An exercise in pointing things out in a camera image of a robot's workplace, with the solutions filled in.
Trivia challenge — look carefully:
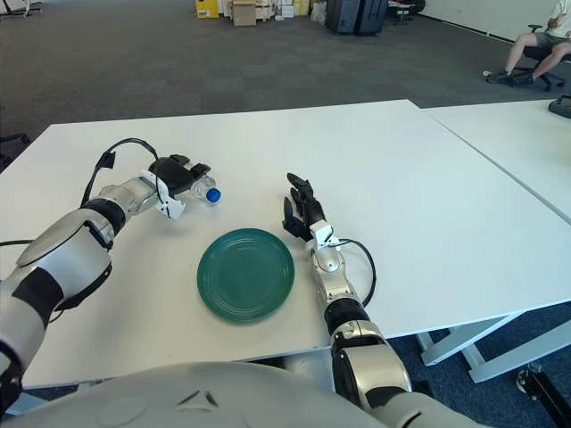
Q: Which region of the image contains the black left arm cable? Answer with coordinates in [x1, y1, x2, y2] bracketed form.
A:
[0, 137, 161, 325]

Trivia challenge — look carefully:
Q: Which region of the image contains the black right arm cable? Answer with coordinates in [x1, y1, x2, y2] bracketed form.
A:
[336, 239, 377, 307]

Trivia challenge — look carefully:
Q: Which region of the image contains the clear water bottle blue cap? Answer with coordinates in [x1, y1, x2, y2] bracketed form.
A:
[192, 175, 223, 207]

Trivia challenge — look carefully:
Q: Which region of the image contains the grey robot torso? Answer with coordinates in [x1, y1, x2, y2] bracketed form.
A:
[0, 360, 371, 428]

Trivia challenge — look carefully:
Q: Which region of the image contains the yellow cardboard box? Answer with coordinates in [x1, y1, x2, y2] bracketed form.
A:
[194, 0, 220, 20]

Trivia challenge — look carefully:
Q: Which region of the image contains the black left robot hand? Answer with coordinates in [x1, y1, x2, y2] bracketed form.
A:
[147, 154, 213, 196]

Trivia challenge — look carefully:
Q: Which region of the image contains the black swivel chair under person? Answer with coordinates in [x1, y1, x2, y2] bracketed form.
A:
[508, 24, 566, 93]

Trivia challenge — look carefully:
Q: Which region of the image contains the black device on table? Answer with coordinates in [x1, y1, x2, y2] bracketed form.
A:
[547, 95, 571, 119]

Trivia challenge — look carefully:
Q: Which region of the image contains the stack of white boxes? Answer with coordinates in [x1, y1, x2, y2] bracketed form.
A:
[256, 0, 311, 21]

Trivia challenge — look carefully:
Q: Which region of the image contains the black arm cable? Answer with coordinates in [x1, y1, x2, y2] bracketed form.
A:
[0, 137, 161, 325]
[336, 239, 377, 307]

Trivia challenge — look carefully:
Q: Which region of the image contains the white table leg frame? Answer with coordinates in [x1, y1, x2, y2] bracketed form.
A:
[414, 311, 571, 385]

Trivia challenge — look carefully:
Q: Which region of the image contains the brown cardboard box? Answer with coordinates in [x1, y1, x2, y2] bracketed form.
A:
[231, 1, 258, 28]

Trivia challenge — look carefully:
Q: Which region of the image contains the green round plate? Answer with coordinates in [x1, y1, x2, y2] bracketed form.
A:
[196, 227, 296, 325]

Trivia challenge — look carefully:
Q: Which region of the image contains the white chair base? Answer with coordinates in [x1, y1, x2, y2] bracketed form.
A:
[0, 0, 44, 18]

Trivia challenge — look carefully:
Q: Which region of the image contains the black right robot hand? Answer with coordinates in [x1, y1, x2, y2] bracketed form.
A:
[282, 172, 327, 243]

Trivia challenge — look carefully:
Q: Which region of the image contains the seated person in shorts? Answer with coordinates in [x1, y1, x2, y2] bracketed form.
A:
[485, 0, 571, 86]

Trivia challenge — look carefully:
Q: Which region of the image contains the black metal stand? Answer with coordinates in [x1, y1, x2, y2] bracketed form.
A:
[517, 363, 571, 428]

